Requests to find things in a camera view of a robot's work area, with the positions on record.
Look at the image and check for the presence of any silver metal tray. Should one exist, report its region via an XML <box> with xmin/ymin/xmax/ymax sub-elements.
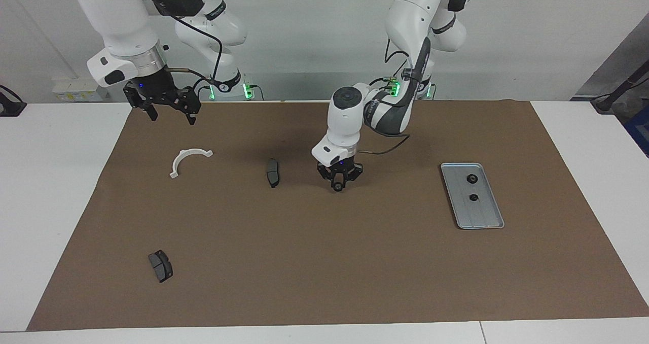
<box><xmin>440</xmin><ymin>162</ymin><xmax>505</xmax><ymax>230</ymax></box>

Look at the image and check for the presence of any dark grey brake pad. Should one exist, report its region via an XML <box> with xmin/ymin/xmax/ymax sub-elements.
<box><xmin>266</xmin><ymin>158</ymin><xmax>281</xmax><ymax>189</ymax></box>
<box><xmin>148</xmin><ymin>250</ymin><xmax>174</xmax><ymax>284</ymax></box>

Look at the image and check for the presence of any brown table mat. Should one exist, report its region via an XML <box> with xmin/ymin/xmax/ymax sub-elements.
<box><xmin>26</xmin><ymin>99</ymin><xmax>649</xmax><ymax>332</ymax></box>

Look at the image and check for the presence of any black table clamp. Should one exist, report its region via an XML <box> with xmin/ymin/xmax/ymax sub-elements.
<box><xmin>0</xmin><ymin>84</ymin><xmax>27</xmax><ymax>117</ymax></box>

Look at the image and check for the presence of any blue crate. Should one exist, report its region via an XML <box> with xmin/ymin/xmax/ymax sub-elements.
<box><xmin>625</xmin><ymin>106</ymin><xmax>649</xmax><ymax>157</ymax></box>

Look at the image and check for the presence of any black base cable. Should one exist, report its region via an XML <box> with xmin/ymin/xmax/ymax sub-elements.
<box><xmin>189</xmin><ymin>77</ymin><xmax>216</xmax><ymax>101</ymax></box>
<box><xmin>368</xmin><ymin>75</ymin><xmax>396</xmax><ymax>100</ymax></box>

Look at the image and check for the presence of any white curved plastic bracket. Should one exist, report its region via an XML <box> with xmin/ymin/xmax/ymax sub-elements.
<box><xmin>169</xmin><ymin>149</ymin><xmax>213</xmax><ymax>179</ymax></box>

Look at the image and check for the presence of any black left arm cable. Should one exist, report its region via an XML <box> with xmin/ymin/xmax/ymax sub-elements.
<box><xmin>357</xmin><ymin>37</ymin><xmax>431</xmax><ymax>156</ymax></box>

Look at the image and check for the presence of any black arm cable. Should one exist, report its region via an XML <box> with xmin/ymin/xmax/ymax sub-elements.
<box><xmin>357</xmin><ymin>37</ymin><xmax>431</xmax><ymax>156</ymax></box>
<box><xmin>138</xmin><ymin>0</ymin><xmax>224</xmax><ymax>88</ymax></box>

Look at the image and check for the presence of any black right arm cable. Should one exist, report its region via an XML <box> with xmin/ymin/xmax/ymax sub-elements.
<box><xmin>138</xmin><ymin>0</ymin><xmax>224</xmax><ymax>88</ymax></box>

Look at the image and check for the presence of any black camera stand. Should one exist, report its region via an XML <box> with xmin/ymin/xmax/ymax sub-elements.
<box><xmin>591</xmin><ymin>60</ymin><xmax>649</xmax><ymax>114</ymax></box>

